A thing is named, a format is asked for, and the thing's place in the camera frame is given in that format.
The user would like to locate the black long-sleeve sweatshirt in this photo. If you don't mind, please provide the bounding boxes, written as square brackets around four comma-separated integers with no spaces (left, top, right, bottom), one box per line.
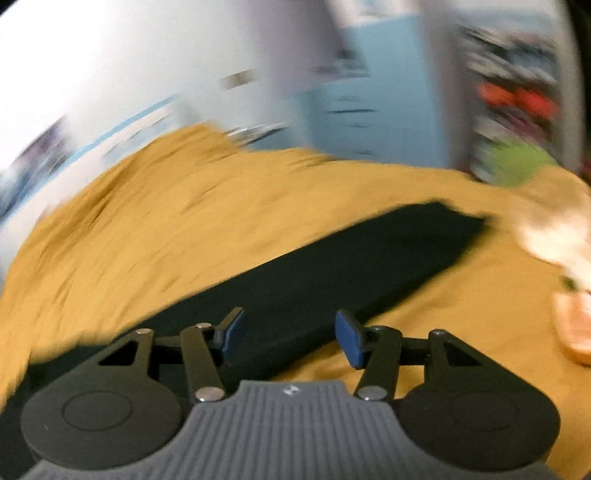
[1,202,489,479]

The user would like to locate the mustard yellow quilt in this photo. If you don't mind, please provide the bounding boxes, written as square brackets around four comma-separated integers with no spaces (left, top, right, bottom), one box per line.
[1,125,590,479]

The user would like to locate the half-peeled orange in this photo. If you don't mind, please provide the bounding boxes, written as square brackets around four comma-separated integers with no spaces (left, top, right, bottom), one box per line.
[552,275,590,367]

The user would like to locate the blue and lilac wardrobe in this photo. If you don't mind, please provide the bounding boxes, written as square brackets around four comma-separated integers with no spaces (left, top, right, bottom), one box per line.
[245,1,585,184]

